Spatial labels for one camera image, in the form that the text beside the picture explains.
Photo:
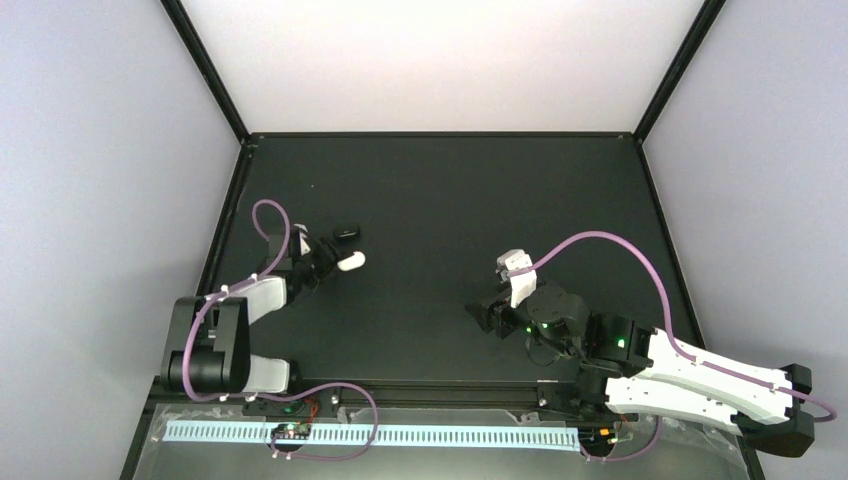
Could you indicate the black charging case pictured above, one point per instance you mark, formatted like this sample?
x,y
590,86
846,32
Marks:
x,y
348,232

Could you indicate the right circuit board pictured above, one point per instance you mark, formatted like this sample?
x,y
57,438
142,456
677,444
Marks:
x,y
608,436

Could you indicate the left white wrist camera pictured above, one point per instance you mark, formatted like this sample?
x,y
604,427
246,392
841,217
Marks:
x,y
299,241

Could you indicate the light blue cable duct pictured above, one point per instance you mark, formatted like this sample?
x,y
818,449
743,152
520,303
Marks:
x,y
441,436

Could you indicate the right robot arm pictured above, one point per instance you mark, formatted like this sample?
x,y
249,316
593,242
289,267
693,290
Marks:
x,y
625,368

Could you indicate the left circuit board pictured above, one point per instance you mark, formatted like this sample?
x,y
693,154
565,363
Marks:
x,y
295,431

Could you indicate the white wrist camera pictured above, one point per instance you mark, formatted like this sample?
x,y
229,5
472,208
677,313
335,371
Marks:
x,y
299,241
515,267

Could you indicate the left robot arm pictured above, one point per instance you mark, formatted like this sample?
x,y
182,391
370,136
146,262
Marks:
x,y
208,344

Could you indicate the circuit board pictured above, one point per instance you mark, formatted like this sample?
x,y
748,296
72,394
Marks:
x,y
608,436
295,431

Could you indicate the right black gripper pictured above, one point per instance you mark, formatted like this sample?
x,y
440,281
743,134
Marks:
x,y
489,311

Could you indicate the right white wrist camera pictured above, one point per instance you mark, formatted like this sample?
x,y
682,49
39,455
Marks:
x,y
515,267

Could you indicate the white charging case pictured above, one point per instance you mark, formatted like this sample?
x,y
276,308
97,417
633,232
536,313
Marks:
x,y
352,262

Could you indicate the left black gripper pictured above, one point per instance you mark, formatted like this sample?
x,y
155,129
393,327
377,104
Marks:
x,y
326,256

